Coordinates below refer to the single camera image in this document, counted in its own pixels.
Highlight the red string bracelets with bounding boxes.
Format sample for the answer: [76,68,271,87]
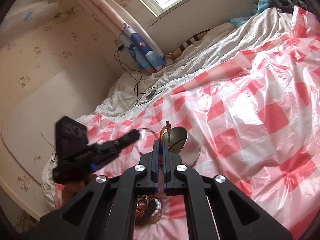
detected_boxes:
[135,121,173,170]

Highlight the left hand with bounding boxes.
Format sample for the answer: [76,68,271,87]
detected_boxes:
[61,181,86,206]

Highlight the white headboard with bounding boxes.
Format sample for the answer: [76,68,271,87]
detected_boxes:
[2,54,117,183]

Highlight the white striped duvet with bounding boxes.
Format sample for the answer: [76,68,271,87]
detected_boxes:
[41,6,293,210]

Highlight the round metal tin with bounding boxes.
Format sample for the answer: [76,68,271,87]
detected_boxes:
[163,127,201,167]

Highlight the round grey device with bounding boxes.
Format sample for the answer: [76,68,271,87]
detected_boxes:
[145,90,156,102]

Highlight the red white checkered plastic sheet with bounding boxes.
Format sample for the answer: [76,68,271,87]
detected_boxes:
[79,7,319,239]

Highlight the blue cartoon curtain left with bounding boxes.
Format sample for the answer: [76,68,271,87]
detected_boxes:
[119,22,167,74]

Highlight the striped pillow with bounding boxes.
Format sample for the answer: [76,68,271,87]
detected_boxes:
[165,29,210,61]

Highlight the blue plastic bag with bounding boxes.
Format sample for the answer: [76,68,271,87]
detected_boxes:
[228,0,274,28]

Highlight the black charger cable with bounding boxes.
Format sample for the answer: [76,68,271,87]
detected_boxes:
[114,45,162,107]

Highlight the wall socket with plug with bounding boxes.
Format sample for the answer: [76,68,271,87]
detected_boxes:
[114,40,125,52]

